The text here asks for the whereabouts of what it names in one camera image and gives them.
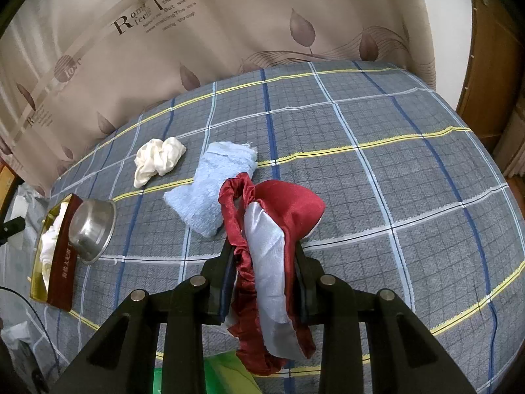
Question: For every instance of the green plastic packet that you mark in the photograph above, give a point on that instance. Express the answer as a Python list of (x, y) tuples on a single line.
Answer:
[(229, 373)]

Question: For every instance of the white plastic bag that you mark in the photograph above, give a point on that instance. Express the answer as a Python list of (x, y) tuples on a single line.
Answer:
[(14, 334)]

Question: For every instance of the metal bowl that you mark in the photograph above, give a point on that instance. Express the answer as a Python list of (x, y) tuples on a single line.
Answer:
[(92, 221)]

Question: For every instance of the cream scrunchie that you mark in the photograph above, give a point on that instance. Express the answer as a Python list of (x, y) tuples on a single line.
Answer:
[(158, 158)]

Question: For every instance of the white folded cloth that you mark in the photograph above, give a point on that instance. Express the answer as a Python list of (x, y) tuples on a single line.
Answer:
[(47, 250)]

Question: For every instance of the red and gold tin box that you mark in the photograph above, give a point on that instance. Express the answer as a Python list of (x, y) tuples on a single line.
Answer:
[(61, 273)]

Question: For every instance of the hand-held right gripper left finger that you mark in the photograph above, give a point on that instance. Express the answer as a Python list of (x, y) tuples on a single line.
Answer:
[(224, 293)]

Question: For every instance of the beige leaf-print curtain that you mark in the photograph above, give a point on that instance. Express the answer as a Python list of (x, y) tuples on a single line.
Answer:
[(246, 20)]

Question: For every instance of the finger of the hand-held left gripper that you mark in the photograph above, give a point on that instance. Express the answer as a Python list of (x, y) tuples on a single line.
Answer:
[(14, 227)]

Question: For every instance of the light blue towel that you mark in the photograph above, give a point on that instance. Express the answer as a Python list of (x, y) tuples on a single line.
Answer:
[(205, 197)]

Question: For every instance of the red satin cloth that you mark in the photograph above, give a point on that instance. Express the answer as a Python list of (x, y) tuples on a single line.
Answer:
[(287, 201)]

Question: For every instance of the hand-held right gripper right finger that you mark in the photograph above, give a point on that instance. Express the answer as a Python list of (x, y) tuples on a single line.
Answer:
[(303, 295)]

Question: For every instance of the plaid bed sheet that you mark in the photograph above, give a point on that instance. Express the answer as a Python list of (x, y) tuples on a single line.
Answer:
[(369, 172)]

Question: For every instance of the wooden cabinet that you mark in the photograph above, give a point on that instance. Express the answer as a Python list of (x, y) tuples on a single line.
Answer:
[(492, 69)]

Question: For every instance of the white translucent cover sheet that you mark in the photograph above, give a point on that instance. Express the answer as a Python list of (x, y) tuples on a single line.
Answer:
[(22, 209)]

